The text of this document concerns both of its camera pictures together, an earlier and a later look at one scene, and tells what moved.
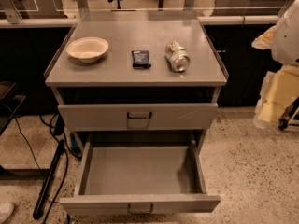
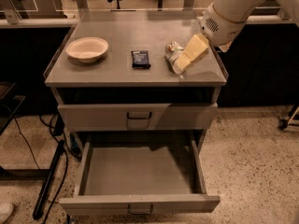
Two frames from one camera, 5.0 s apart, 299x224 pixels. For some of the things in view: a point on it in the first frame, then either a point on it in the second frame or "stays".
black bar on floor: (49, 180) stays
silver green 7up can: (177, 58) stays
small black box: (140, 59) stays
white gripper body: (288, 36) to (220, 29)
